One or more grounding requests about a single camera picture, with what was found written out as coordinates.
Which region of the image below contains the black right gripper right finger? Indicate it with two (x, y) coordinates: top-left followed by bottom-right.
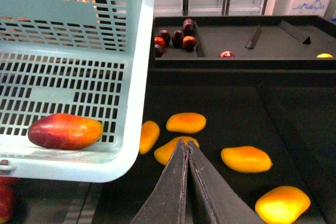
(187, 141), (264, 223)

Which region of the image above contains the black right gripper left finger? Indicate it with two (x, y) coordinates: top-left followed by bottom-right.
(131, 140), (188, 223)

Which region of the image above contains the red yellow mango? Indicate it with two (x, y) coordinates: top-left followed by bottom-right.
(27, 113), (103, 150)

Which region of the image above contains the light blue plastic basket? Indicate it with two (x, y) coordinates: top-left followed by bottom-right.
(1, 0), (154, 183)

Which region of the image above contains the yellow mango middle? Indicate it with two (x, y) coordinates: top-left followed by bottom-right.
(154, 136), (199, 166)

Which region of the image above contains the yellow mango front right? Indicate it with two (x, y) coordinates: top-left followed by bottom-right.
(255, 186), (311, 223)

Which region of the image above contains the yellow mango far left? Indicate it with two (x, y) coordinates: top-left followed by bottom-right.
(139, 121), (160, 155)

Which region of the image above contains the yellow mango top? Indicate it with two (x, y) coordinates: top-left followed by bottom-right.
(166, 112), (207, 134)

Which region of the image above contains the black fruit tray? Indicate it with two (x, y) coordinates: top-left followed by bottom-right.
(93, 69), (335, 223)
(150, 16), (335, 71)

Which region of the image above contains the lone red apple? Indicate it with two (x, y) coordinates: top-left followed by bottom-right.
(219, 51), (234, 58)

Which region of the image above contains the dark plum front left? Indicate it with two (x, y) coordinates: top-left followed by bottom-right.
(154, 44), (164, 58)

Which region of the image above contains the dark plum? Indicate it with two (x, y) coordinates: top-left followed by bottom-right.
(171, 30), (184, 48)
(154, 44), (164, 58)
(158, 29), (171, 46)
(182, 18), (194, 36)

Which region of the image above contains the red apple bottom left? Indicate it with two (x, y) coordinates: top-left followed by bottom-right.
(1, 177), (19, 223)

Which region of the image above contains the red orange plum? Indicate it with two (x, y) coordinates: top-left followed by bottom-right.
(183, 36), (197, 50)

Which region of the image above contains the black divider wedge left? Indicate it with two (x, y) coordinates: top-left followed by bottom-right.
(245, 25), (262, 50)

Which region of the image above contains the black divider wedge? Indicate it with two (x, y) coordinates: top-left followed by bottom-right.
(245, 25), (262, 50)
(279, 20), (311, 45)

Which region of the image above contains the red plum left edge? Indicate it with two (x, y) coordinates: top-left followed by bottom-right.
(154, 37), (165, 48)

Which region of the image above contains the dark plum middle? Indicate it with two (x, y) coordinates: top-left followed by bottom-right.
(171, 30), (184, 48)

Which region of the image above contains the dark plum top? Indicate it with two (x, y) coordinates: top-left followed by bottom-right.
(182, 18), (194, 36)

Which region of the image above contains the black rear fruit tray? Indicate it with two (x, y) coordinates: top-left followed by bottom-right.
(150, 16), (335, 71)

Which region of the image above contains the yellow fruit far right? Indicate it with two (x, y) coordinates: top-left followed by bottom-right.
(317, 53), (333, 58)

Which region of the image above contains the black divider wedge right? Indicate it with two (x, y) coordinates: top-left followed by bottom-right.
(279, 20), (311, 45)

